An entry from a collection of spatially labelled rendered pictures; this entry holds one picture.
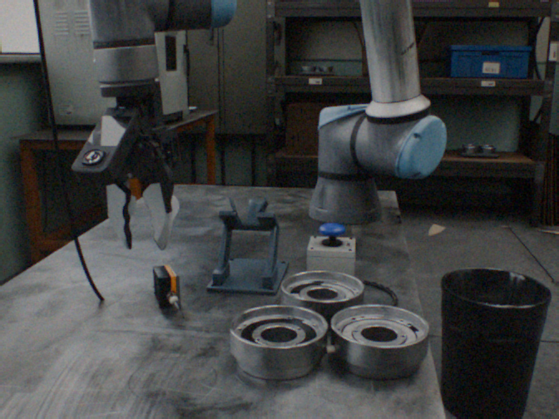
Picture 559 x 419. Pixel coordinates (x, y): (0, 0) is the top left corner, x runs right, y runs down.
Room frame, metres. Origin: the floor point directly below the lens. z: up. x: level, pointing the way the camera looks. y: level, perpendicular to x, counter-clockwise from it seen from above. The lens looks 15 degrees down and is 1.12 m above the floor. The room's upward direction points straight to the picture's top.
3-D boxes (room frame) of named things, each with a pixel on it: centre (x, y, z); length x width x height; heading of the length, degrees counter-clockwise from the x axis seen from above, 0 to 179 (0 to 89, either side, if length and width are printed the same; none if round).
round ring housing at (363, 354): (0.58, -0.11, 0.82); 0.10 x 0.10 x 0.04
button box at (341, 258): (0.85, -0.09, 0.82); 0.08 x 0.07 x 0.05; 172
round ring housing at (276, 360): (0.58, 0.00, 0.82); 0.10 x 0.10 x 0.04
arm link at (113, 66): (0.73, 0.19, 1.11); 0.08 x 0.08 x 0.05
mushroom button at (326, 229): (0.85, -0.08, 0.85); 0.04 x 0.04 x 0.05
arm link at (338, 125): (1.18, -0.15, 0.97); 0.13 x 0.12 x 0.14; 40
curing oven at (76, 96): (3.14, 0.79, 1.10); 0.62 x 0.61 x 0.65; 172
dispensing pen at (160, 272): (0.71, 0.14, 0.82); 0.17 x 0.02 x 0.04; 21
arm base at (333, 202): (1.19, -0.14, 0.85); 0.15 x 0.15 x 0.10
